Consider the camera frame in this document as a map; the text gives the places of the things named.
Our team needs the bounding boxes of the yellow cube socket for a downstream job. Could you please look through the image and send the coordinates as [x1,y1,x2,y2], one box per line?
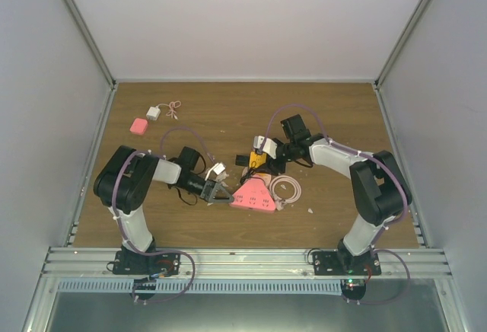
[249,152,267,168]

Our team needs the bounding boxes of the pink triangular power strip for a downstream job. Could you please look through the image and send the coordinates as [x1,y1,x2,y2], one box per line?
[229,177,276,213]

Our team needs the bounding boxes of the thin pink charging cable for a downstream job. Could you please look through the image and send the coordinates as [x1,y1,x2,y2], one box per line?
[158,100,183,122]

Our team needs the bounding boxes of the pink rectangular plug adapter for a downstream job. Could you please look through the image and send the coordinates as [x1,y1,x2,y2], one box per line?
[129,118,148,136]

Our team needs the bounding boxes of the white USB charger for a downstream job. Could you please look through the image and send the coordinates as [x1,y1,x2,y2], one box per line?
[146,107,161,121]

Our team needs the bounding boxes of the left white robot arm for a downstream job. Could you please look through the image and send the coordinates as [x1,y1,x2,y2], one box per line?
[94,145,234,274]

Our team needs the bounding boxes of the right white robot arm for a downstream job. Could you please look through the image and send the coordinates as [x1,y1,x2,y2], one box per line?
[253,114,412,275]

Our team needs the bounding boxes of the round pink socket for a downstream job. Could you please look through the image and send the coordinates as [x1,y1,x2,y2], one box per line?
[240,167,272,186]

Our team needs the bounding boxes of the black power adapter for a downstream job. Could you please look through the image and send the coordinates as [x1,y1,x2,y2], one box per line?
[234,155,250,167]

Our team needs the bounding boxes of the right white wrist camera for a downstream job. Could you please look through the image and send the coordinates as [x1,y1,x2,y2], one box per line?
[253,136,278,159]

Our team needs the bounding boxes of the black thin cable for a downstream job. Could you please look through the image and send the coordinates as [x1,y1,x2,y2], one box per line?
[240,160,259,184]

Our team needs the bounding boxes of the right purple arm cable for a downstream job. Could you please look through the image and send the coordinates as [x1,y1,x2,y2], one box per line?
[257,104,410,253]

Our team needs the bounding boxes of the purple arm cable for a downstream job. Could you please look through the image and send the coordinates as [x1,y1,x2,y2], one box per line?
[257,104,410,253]
[112,126,218,253]

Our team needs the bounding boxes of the pink coiled cable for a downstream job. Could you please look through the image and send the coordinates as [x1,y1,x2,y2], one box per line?
[268,174,304,211]

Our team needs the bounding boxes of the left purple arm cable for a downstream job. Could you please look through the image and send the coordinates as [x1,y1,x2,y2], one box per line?
[112,126,218,253]

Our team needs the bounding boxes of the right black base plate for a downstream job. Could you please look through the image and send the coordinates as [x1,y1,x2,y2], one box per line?
[307,248,382,277]

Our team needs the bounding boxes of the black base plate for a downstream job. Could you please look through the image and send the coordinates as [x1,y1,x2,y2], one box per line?
[107,248,180,276]
[307,248,382,277]

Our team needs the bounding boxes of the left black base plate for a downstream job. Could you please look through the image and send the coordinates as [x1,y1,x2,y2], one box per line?
[107,248,180,276]

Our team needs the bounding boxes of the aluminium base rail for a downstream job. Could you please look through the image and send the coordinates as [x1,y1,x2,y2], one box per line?
[41,247,453,279]

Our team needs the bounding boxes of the slotted cable duct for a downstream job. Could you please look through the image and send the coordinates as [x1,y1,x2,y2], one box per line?
[58,278,342,295]

